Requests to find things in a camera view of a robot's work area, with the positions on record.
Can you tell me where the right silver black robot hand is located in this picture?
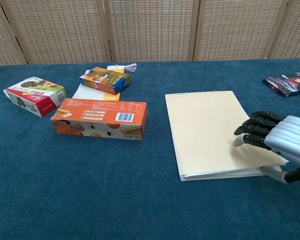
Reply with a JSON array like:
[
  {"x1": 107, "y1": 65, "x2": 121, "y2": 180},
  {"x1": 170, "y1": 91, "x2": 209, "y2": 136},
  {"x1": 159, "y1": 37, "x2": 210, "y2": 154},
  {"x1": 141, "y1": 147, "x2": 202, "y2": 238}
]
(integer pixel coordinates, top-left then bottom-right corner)
[{"x1": 233, "y1": 111, "x2": 300, "y2": 185}]

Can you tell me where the beige notebook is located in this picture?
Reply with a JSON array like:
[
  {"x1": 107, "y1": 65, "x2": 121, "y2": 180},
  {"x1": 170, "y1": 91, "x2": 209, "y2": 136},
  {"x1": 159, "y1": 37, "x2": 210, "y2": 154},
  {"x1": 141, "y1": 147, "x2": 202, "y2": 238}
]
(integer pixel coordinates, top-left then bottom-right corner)
[{"x1": 164, "y1": 90, "x2": 290, "y2": 182}]

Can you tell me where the woven wicker folding screen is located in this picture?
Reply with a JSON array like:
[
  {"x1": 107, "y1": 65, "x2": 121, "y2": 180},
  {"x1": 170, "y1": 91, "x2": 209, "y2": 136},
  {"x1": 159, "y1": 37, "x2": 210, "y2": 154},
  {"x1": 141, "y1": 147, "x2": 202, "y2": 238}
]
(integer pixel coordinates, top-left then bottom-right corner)
[{"x1": 0, "y1": 0, "x2": 300, "y2": 67}]

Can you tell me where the blue felt table mat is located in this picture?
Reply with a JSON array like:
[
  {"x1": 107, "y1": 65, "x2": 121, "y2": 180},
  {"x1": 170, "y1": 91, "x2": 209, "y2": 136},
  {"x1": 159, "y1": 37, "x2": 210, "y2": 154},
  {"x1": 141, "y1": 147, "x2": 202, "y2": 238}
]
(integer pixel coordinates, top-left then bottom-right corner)
[{"x1": 0, "y1": 57, "x2": 300, "y2": 240}]

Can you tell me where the orange biscuit box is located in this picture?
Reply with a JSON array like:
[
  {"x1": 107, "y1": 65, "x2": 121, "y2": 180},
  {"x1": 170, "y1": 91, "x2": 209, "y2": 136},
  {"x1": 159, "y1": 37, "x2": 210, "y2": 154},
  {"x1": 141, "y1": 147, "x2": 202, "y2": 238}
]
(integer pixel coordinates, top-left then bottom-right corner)
[{"x1": 50, "y1": 98, "x2": 149, "y2": 142}]

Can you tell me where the orange blue crayon box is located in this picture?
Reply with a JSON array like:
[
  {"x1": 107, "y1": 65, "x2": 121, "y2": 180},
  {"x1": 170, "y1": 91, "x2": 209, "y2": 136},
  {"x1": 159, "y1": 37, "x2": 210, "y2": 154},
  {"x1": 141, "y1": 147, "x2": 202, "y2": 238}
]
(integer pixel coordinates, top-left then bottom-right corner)
[{"x1": 79, "y1": 66, "x2": 131, "y2": 95}]

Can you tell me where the white yellow notebook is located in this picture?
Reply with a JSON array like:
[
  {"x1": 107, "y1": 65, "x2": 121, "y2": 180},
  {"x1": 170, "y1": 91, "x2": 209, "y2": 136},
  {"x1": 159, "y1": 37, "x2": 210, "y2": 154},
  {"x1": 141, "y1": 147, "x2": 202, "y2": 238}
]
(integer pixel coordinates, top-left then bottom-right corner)
[{"x1": 71, "y1": 83, "x2": 123, "y2": 102}]

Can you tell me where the white red cookie box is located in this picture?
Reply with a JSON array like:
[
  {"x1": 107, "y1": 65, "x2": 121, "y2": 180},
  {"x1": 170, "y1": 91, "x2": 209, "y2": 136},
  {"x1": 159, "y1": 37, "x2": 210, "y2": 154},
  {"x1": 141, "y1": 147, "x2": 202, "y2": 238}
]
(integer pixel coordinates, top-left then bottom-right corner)
[{"x1": 3, "y1": 76, "x2": 68, "y2": 118}]

